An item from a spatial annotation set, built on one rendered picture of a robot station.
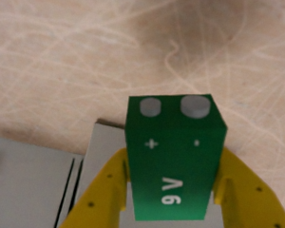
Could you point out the grey chest of drawers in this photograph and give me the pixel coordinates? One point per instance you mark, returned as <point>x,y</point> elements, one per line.
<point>78,160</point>

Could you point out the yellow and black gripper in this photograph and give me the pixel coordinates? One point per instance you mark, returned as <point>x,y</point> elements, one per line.
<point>246,200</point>

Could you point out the green 9v battery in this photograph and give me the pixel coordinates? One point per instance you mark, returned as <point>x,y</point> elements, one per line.
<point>174,144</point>

